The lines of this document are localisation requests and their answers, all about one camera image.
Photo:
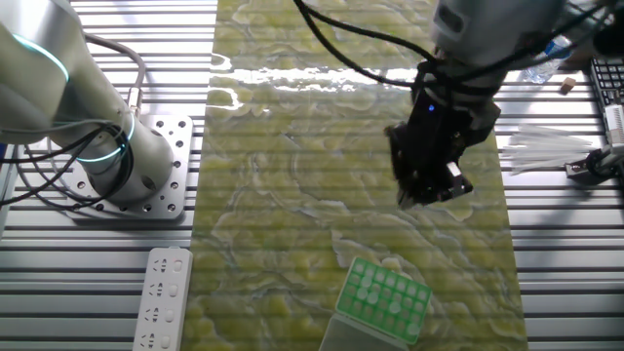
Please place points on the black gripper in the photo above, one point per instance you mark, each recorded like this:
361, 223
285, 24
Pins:
434, 127

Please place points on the clear large pipette tip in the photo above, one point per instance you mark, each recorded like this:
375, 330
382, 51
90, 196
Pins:
362, 293
395, 307
366, 281
413, 329
373, 298

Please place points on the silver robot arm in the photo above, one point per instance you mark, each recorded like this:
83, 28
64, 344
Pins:
49, 73

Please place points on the pile of clear pipette tips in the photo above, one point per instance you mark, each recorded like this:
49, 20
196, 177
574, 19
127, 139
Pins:
546, 148

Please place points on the green pipette tip holder box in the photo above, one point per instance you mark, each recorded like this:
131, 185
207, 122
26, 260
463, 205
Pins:
385, 317

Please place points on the green marble pattern mat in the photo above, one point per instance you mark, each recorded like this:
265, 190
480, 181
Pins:
292, 195

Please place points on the clear water bottle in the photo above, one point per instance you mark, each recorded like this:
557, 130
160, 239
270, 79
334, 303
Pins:
541, 70

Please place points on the small wooden block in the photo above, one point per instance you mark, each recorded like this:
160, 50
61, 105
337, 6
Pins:
567, 86

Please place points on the black keyboard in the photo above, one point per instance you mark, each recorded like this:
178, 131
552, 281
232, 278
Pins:
609, 80

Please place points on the white power strip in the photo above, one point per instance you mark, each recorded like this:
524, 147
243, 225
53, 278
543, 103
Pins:
163, 302

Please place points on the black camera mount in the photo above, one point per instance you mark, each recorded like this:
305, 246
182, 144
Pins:
599, 163

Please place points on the small silver camera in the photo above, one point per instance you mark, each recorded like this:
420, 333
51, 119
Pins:
615, 124

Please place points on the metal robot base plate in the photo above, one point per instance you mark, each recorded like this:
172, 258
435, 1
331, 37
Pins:
175, 166

